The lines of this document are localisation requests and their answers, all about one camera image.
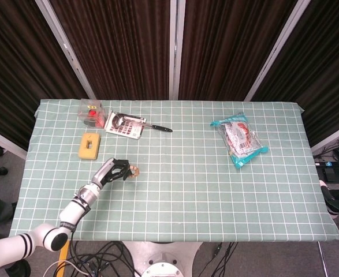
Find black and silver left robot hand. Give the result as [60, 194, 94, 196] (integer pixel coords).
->
[91, 158, 131, 187]

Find wooden bead bracelet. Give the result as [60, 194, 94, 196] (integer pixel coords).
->
[128, 164, 141, 179]

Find yellow block with rectangular hole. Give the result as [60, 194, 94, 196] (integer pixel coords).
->
[78, 132, 102, 160]

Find black electronics box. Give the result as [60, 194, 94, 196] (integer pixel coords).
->
[315, 160, 339, 182]

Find red white calculator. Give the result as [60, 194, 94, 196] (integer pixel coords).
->
[104, 111, 147, 141]

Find metal table leg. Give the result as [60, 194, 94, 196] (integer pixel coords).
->
[318, 241, 329, 277]

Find clear plastic box, red contents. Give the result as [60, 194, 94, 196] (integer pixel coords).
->
[79, 98, 106, 128]

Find yellow floor strip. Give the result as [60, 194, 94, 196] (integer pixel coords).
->
[58, 241, 71, 263]

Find green checked tablecloth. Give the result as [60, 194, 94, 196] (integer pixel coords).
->
[9, 99, 339, 242]

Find teal snack bag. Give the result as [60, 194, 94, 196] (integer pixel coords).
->
[210, 112, 270, 170]

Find metal ladle with black handle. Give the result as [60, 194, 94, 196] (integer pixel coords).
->
[110, 113, 173, 133]

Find low aluminium partition rail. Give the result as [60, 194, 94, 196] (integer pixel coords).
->
[310, 120, 339, 154]
[0, 124, 28, 160]

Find black floor cable bundle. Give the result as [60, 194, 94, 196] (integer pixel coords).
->
[50, 239, 137, 277]

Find white floor cable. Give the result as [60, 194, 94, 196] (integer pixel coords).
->
[43, 259, 92, 275]

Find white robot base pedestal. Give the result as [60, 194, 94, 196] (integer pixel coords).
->
[122, 241, 204, 277]

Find slanted aluminium partition post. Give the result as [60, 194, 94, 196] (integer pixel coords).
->
[243, 0, 311, 102]
[35, 0, 97, 100]

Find black cable with green light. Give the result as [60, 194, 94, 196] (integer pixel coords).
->
[206, 241, 240, 274]

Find upright aluminium partition post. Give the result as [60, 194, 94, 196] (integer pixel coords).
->
[168, 0, 187, 101]

